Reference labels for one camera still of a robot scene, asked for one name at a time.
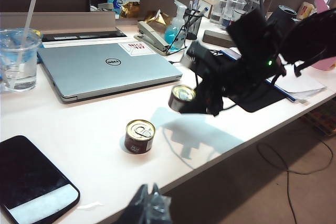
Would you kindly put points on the white drinking straw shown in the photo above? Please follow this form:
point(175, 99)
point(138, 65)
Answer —
point(32, 3)

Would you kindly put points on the black smartphone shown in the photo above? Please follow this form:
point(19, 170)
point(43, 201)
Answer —
point(29, 176)

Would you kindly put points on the black white flat box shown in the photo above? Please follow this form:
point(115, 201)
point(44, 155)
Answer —
point(84, 35)

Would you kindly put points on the black mouse mat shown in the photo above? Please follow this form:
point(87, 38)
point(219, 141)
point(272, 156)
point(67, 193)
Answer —
point(257, 103)

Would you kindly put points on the beige desk riser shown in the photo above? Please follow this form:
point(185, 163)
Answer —
point(65, 20)

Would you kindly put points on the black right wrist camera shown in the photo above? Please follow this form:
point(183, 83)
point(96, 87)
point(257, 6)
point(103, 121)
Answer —
point(252, 32)

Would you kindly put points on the silver laptop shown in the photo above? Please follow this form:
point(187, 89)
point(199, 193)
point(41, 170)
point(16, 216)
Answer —
point(92, 72)

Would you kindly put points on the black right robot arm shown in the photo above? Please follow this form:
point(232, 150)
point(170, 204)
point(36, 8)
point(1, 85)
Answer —
point(312, 32)

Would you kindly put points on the black mesh pen holder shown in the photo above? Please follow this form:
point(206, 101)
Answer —
point(193, 24)

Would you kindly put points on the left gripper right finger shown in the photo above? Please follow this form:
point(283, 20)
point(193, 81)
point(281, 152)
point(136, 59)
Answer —
point(158, 208)

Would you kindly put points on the blue cap marker pen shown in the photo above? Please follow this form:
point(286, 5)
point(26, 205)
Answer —
point(205, 10)

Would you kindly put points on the small cardboard box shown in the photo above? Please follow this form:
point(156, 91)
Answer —
point(206, 5)

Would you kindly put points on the white papers with blue folder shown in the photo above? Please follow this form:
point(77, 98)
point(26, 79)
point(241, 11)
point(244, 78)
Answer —
point(302, 85)

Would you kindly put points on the blue liquid pump bottle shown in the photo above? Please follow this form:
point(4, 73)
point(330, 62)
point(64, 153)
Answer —
point(174, 35)

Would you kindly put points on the grey stapler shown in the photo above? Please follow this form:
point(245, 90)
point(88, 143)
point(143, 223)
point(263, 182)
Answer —
point(152, 37)

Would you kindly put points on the clear plastic cup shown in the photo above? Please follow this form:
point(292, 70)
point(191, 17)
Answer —
point(18, 77)
point(217, 9)
point(233, 11)

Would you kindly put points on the gold foil wrapper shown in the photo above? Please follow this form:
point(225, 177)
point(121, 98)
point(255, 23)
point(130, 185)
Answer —
point(157, 18)

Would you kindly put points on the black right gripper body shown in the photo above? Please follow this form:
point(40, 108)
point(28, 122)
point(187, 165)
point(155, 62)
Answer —
point(236, 77)

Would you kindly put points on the red white small carton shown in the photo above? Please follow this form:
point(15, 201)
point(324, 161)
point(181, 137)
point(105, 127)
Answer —
point(305, 10)

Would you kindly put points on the grey rectangular block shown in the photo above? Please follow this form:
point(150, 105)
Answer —
point(218, 37)

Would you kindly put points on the black cylinder container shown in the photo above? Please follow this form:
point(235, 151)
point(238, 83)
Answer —
point(284, 14)

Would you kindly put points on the white marker pen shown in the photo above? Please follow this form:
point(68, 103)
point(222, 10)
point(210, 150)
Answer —
point(191, 5)

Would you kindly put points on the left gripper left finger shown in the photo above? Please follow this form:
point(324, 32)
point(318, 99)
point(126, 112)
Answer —
point(139, 208)

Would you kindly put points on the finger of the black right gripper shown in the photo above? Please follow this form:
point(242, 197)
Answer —
point(204, 107)
point(199, 56)

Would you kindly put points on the red tomato can gold lid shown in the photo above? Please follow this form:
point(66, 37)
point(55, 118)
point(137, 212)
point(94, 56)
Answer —
point(177, 103)
point(139, 142)

